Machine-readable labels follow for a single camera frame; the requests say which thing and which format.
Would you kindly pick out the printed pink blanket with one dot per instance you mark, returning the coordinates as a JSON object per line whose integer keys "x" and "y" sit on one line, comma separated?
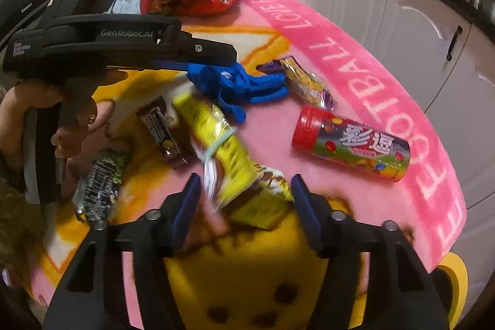
{"x": 270, "y": 144}

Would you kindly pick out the black green snack packet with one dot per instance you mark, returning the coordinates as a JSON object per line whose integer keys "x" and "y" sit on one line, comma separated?
{"x": 98, "y": 183}

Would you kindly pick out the colourful candy tube red cap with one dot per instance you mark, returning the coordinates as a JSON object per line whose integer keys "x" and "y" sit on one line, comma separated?
{"x": 355, "y": 144}

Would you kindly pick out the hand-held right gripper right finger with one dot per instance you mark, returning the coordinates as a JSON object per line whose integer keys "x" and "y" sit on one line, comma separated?
{"x": 307, "y": 214}

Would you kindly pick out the yellow rimmed black trash bin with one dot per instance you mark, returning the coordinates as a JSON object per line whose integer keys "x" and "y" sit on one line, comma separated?
{"x": 456, "y": 272}

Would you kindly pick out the person's left hand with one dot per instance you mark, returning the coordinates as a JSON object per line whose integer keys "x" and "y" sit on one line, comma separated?
{"x": 38, "y": 94}

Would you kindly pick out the brown chocolate wrapper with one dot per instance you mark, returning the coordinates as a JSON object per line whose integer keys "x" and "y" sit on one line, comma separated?
{"x": 166, "y": 136}

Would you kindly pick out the blue rubber glove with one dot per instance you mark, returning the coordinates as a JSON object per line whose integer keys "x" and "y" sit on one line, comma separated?
{"x": 232, "y": 82}

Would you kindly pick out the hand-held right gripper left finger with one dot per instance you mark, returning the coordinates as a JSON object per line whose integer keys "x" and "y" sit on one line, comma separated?
{"x": 185, "y": 206}

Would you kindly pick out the purple candy wrapper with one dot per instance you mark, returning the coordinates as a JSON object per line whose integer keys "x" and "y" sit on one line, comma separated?
{"x": 305, "y": 86}

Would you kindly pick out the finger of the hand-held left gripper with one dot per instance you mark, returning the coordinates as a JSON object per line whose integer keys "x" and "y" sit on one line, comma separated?
{"x": 209, "y": 47}
{"x": 174, "y": 65}

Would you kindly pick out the yellow snack packet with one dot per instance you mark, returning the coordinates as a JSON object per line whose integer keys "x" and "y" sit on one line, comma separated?
{"x": 216, "y": 133}

